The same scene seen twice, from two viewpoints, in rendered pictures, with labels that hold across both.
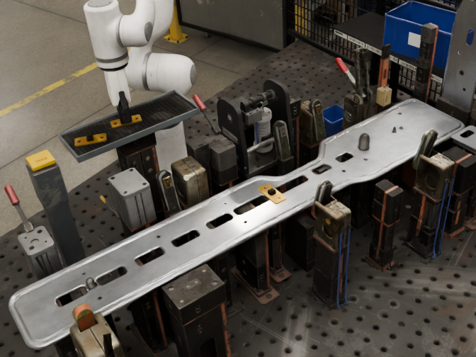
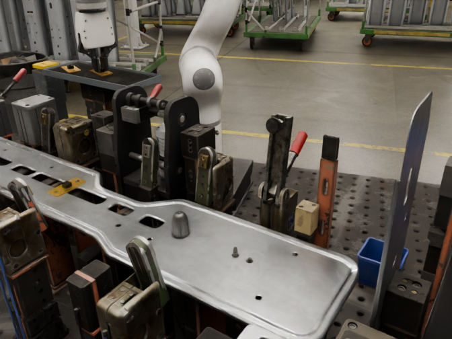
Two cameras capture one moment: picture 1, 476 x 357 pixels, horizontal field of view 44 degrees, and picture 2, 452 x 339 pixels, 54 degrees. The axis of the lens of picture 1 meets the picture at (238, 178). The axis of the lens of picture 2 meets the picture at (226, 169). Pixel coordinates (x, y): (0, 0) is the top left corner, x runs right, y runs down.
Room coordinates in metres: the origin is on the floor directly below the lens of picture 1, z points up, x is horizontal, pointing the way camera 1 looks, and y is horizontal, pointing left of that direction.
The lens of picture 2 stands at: (1.19, -1.07, 1.50)
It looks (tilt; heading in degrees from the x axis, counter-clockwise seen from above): 27 degrees down; 66
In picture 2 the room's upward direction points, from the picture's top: 1 degrees counter-clockwise
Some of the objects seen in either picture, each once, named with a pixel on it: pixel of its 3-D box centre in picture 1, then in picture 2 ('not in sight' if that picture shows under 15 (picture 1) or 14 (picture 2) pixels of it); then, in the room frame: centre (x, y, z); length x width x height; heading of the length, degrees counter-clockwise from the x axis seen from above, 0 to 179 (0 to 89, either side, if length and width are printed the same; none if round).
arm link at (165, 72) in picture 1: (169, 89); (202, 89); (1.67, 0.20, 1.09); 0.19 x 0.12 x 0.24; 75
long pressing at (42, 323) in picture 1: (268, 199); (59, 187); (1.20, -0.08, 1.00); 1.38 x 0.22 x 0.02; 122
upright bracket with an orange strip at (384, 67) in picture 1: (379, 113); (320, 251); (1.65, -0.49, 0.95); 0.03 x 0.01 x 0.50; 122
